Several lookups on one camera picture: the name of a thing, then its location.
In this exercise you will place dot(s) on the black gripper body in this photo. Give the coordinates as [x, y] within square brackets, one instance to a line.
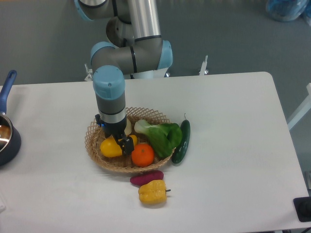
[117, 130]

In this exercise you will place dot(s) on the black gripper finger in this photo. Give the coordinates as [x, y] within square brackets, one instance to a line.
[126, 144]
[116, 142]

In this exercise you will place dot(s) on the yellow mango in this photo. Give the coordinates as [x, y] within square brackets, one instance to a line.
[109, 148]

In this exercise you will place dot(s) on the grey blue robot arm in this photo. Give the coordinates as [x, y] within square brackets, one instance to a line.
[110, 62]

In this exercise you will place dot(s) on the woven wicker basket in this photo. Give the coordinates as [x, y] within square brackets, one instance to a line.
[123, 164]

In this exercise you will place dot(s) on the beige potato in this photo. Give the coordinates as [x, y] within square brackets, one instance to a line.
[128, 128]

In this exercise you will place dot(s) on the orange fruit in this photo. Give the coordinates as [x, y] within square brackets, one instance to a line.
[143, 155]

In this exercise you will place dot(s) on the purple sweet potato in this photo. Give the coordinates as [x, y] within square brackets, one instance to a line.
[147, 177]

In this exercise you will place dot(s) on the green bok choy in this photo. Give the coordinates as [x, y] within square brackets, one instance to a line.
[164, 138]

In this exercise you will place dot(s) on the dark green cucumber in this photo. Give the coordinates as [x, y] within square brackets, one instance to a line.
[181, 150]

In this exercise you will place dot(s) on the yellow bell pepper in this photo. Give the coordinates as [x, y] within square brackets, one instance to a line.
[154, 192]

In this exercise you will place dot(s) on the white stand foot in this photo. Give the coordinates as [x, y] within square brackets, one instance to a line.
[203, 70]

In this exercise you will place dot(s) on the blue saucepan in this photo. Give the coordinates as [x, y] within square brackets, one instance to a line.
[10, 139]

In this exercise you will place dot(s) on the black device at edge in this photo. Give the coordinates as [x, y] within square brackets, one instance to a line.
[303, 208]

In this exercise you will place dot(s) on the blue plastic bag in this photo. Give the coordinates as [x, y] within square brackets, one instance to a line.
[289, 10]

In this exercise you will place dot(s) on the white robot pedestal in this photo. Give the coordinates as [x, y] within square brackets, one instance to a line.
[162, 73]

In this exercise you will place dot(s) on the white frame right edge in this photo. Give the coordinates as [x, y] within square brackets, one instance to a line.
[301, 110]

